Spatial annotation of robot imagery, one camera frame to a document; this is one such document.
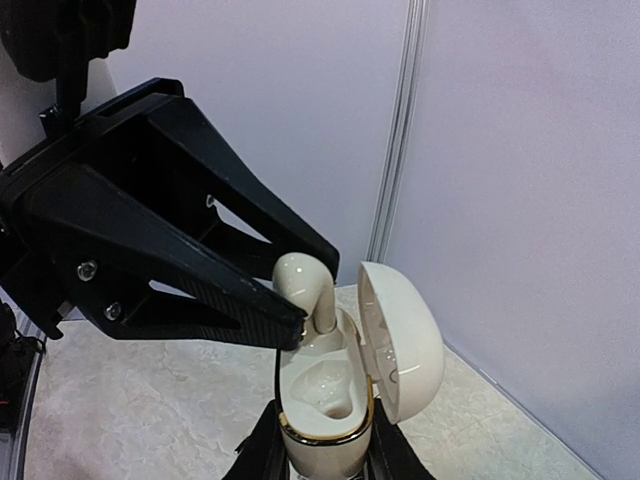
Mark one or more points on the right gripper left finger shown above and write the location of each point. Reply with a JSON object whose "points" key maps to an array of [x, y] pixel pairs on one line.
{"points": [[262, 455]]}

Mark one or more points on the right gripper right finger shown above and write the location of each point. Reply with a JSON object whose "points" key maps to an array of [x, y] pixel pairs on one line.
{"points": [[391, 457]]}

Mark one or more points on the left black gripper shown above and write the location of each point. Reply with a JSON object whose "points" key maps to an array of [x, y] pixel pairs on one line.
{"points": [[129, 271]]}

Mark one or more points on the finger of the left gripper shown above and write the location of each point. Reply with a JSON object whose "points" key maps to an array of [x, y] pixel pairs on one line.
{"points": [[193, 145]]}

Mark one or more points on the cream earbud charging case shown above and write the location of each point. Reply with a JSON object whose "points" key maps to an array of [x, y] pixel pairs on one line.
{"points": [[326, 386]]}

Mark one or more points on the cream white earbud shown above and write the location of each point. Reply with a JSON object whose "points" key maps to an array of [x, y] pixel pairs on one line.
{"points": [[307, 283]]}

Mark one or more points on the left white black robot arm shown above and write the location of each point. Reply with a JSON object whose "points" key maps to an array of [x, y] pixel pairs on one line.
{"points": [[56, 41]]}

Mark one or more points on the aluminium front rail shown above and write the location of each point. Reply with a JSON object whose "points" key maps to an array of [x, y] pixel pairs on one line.
{"points": [[21, 357]]}

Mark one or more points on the left aluminium frame post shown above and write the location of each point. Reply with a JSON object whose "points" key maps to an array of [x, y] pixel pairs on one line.
{"points": [[400, 129]]}

